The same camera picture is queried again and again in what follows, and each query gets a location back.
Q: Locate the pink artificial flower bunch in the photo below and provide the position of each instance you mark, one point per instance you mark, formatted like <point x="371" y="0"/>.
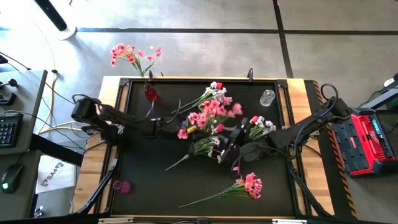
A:
<point x="253" y="186"/>
<point x="214" y="109"/>
<point x="130" y="58"/>

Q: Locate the red glass vase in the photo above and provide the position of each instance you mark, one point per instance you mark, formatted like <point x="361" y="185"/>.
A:
<point x="151" y="95"/>

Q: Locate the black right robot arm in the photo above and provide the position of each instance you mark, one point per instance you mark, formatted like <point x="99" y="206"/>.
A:
<point x="298" y="132"/>

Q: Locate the black computer mouse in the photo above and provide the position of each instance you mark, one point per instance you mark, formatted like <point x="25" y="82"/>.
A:
<point x="12" y="177"/>

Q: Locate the black pole with white base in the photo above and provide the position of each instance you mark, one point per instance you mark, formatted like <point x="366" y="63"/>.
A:
<point x="51" y="14"/>

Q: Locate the grey desk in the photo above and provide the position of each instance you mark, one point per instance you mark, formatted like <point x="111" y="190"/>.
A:
<point x="31" y="93"/>

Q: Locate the red power station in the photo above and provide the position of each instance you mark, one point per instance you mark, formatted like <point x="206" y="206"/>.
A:
<point x="363" y="146"/>

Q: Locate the black frame clamp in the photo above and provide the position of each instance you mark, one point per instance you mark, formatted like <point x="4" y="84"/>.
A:
<point x="150" y="76"/>
<point x="250" y="76"/>

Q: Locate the black desk gadget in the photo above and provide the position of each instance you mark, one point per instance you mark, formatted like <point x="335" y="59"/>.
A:
<point x="7" y="99"/>

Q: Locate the black keyboard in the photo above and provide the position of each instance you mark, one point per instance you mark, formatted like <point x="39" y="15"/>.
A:
<point x="9" y="130"/>

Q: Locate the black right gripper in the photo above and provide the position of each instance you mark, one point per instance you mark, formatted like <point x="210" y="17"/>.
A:
<point x="237" y="137"/>

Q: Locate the small purple glass vase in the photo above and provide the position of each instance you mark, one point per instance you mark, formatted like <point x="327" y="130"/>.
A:
<point x="122" y="187"/>

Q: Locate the clear glass vase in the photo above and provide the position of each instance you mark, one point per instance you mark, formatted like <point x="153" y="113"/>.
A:
<point x="267" y="98"/>

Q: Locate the white paper sheet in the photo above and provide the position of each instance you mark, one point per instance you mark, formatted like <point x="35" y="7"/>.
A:
<point x="56" y="174"/>

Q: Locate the grey angled stand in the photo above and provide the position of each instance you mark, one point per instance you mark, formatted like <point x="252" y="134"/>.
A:
<point x="384" y="99"/>

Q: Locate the black hazard-striped floor strip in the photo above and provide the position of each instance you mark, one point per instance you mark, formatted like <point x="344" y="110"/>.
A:
<point x="340" y="193"/>

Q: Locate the black desk crossbar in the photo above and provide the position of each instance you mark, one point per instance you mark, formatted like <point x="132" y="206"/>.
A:
<point x="56" y="151"/>

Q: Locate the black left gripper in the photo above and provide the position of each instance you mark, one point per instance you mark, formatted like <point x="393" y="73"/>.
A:
<point x="182" y="126"/>

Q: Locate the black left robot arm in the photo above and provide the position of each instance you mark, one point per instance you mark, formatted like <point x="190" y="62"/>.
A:
<point x="130" y="119"/>

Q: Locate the silver caster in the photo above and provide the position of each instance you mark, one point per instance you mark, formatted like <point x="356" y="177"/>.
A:
<point x="38" y="212"/>

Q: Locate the white label plate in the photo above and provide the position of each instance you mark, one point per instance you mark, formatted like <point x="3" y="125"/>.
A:
<point x="115" y="220"/>
<point x="289" y="221"/>

